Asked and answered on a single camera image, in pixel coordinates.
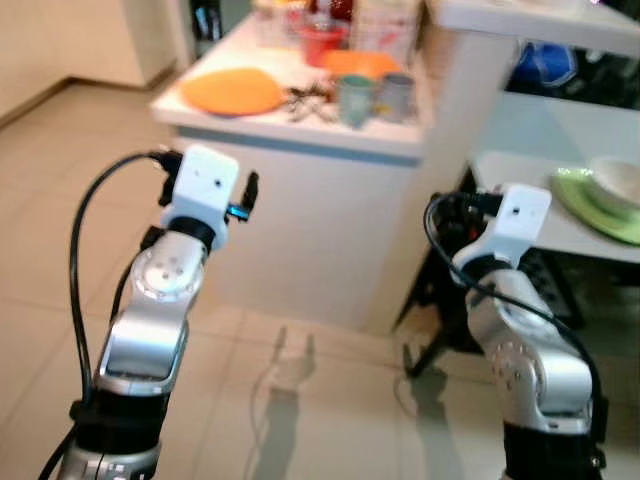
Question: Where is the white bowl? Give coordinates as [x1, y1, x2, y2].
[585, 157, 640, 223]

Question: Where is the grey mug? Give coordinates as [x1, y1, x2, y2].
[378, 72, 417, 123]

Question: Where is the orange bowl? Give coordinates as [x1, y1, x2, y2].
[322, 49, 402, 81]

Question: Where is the green plate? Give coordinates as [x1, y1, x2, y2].
[550, 168, 640, 247]

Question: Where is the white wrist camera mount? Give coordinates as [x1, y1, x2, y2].
[452, 183, 553, 273]
[160, 145, 242, 251]

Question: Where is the orange flat plate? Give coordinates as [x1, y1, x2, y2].
[180, 67, 287, 117]

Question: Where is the beige printed paper bag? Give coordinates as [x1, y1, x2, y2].
[350, 0, 423, 57]

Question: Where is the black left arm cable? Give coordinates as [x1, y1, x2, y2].
[38, 148, 183, 480]

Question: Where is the white dining table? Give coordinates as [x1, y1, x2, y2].
[468, 90, 640, 265]

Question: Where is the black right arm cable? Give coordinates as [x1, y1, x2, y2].
[423, 190, 605, 441]

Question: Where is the white kitchen island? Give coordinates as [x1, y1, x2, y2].
[150, 0, 640, 337]

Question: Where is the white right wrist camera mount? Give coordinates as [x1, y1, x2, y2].
[452, 183, 553, 273]

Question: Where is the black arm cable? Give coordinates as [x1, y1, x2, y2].
[38, 148, 183, 480]
[423, 190, 605, 441]

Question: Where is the green mug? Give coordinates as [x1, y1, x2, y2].
[335, 73, 379, 129]

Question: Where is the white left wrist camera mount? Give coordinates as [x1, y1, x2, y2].
[160, 145, 242, 251]

